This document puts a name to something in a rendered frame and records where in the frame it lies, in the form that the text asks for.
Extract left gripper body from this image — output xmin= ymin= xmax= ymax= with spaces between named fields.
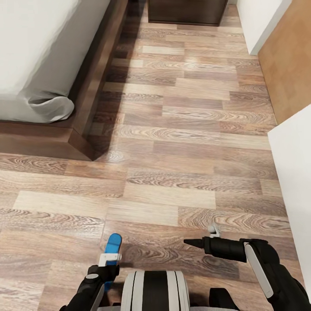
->
xmin=88 ymin=265 xmax=116 ymax=283

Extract sandal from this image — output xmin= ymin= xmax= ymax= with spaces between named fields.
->
xmin=104 ymin=234 xmax=121 ymax=290

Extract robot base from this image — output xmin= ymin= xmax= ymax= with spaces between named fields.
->
xmin=97 ymin=288 xmax=240 ymax=311

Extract robot trunk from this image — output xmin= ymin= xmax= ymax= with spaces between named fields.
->
xmin=121 ymin=271 xmax=190 ymax=311

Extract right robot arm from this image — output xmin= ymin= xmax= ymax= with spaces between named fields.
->
xmin=184 ymin=225 xmax=311 ymax=311

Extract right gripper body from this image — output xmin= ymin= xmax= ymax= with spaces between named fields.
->
xmin=204 ymin=236 xmax=233 ymax=260

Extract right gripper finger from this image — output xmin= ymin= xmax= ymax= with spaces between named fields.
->
xmin=184 ymin=237 xmax=205 ymax=249

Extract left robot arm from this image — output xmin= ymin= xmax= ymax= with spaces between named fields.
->
xmin=59 ymin=253 xmax=122 ymax=311

